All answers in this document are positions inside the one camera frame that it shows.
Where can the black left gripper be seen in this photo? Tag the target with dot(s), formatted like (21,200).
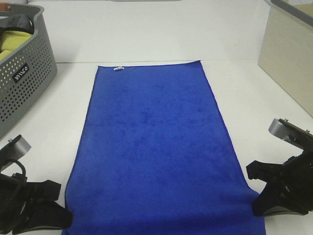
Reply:
(15,201)

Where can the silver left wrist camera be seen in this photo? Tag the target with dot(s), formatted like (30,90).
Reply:
(18,147)

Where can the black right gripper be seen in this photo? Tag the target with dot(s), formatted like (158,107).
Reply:
(295,179)

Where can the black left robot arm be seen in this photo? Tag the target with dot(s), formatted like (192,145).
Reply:
(6,226)

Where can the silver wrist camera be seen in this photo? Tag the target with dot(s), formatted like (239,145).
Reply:
(286,131)
(18,147)

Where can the blue microfiber towel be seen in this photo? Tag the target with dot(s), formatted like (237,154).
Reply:
(155,158)

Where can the yellow-green towel in basket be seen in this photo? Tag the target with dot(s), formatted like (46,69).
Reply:
(11,40)

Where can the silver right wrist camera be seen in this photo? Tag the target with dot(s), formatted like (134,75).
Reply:
(286,131)

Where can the grey perforated laundry basket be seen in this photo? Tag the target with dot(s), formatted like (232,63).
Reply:
(26,72)

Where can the beige storage box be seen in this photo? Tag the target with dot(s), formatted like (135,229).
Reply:
(287,49)

